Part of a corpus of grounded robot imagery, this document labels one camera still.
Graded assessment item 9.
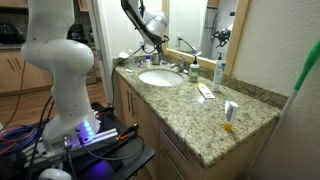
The chrome faucet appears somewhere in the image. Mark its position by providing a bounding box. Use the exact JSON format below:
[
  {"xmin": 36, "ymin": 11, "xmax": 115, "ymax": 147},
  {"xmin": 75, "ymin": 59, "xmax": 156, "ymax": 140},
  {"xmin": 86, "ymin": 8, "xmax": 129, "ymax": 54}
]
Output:
[{"xmin": 170, "ymin": 56, "xmax": 189, "ymax": 75}]

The green soap pump bottle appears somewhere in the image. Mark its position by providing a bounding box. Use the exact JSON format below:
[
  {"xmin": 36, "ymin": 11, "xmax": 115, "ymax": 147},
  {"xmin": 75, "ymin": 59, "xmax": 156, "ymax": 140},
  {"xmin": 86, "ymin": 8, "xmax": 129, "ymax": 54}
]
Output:
[{"xmin": 189, "ymin": 57, "xmax": 200, "ymax": 83}]

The tall white lotion tube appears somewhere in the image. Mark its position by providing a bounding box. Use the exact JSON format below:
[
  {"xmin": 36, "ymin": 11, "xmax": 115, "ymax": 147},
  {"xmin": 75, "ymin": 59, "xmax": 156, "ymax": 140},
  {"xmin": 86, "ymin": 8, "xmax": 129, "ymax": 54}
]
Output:
[{"xmin": 213, "ymin": 53, "xmax": 225, "ymax": 92}]

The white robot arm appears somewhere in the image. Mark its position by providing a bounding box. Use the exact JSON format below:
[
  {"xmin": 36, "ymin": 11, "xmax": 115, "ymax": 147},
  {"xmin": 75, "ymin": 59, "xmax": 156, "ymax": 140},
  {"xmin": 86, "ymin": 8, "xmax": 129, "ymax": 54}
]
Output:
[{"xmin": 21, "ymin": 0, "xmax": 100, "ymax": 154}]

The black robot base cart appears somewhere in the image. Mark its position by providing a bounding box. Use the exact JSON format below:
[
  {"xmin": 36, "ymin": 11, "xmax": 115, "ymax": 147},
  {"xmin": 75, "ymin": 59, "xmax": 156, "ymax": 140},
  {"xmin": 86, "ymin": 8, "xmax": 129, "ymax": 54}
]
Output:
[{"xmin": 22, "ymin": 103, "xmax": 155, "ymax": 180}]

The small white bottle blue cap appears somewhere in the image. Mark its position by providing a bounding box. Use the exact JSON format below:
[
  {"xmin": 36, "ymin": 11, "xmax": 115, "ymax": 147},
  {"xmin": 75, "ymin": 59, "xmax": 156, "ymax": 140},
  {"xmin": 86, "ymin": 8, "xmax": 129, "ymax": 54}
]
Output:
[{"xmin": 145, "ymin": 55, "xmax": 151, "ymax": 69}]

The white tube yellow cap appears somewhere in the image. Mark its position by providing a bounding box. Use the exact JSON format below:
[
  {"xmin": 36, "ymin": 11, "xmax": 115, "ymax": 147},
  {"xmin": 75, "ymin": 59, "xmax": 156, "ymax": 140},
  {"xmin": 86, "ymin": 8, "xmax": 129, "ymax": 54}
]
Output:
[{"xmin": 197, "ymin": 83, "xmax": 215, "ymax": 99}]

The upright tube yellow cap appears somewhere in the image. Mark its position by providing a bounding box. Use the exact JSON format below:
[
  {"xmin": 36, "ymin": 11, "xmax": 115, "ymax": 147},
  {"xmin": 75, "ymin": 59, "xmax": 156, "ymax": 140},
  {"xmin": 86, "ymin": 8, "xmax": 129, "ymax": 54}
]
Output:
[{"xmin": 224, "ymin": 100, "xmax": 239, "ymax": 132}]

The white oval sink basin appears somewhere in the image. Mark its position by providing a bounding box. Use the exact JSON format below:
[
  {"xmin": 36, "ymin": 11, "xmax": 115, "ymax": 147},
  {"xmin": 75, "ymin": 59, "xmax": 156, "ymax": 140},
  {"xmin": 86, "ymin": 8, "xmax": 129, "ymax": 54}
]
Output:
[{"xmin": 138, "ymin": 69, "xmax": 184, "ymax": 87}]

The grey metal cup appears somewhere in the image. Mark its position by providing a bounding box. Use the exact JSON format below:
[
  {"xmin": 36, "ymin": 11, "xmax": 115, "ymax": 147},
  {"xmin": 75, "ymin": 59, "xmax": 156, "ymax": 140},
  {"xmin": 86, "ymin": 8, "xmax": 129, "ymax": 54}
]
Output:
[{"xmin": 151, "ymin": 53, "xmax": 161, "ymax": 65}]

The wooden vanity cabinet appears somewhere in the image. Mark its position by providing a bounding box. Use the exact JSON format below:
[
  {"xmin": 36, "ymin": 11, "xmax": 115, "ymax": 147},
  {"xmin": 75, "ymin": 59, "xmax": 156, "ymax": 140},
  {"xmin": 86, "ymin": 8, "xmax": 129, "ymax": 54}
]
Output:
[{"xmin": 114, "ymin": 73, "xmax": 279, "ymax": 180}]

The wood framed mirror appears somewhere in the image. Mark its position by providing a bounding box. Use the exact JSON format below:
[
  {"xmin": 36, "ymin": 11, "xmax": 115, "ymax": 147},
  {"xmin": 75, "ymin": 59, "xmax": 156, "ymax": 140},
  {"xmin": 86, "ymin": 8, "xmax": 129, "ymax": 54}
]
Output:
[{"xmin": 162, "ymin": 0, "xmax": 251, "ymax": 76}]

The black power cable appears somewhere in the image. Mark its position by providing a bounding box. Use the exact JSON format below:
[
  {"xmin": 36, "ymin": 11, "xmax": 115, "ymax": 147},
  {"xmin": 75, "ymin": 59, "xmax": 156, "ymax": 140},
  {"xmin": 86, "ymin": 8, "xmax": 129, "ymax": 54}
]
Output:
[{"xmin": 109, "ymin": 43, "xmax": 148, "ymax": 108}]

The red blue cable bundle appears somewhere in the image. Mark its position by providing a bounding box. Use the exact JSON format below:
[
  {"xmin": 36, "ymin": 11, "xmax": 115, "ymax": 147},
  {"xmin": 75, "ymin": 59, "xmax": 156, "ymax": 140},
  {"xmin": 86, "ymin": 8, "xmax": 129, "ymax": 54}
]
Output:
[{"xmin": 0, "ymin": 124, "xmax": 40, "ymax": 155}]

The green white mop handle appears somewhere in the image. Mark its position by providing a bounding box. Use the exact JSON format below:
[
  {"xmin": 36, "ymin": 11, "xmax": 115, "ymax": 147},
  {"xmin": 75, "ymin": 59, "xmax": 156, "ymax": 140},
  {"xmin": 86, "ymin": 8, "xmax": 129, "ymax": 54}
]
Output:
[{"xmin": 246, "ymin": 40, "xmax": 320, "ymax": 180}]

